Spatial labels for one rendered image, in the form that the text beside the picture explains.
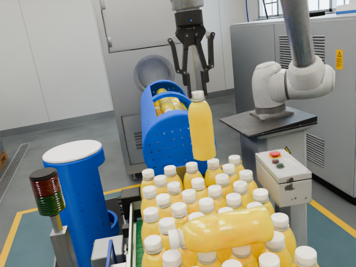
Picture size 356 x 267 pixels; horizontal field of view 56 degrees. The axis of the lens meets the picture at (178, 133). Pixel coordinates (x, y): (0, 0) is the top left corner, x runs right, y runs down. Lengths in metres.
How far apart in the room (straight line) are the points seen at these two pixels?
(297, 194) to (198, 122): 0.35
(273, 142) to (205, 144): 0.80
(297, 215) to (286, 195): 0.99
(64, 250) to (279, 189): 0.60
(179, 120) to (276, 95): 0.66
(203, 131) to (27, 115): 5.74
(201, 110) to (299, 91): 0.84
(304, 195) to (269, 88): 0.80
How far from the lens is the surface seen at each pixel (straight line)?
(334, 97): 2.89
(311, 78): 1.68
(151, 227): 0.89
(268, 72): 1.74
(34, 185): 0.85
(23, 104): 6.55
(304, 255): 0.72
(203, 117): 0.97
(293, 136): 1.81
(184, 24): 0.93
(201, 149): 1.00
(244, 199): 0.96
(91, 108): 6.48
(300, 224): 2.06
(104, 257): 1.20
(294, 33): 1.56
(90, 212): 1.69
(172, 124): 1.26
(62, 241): 0.92
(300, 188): 1.05
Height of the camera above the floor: 1.55
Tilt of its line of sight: 18 degrees down
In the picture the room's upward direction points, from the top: 8 degrees counter-clockwise
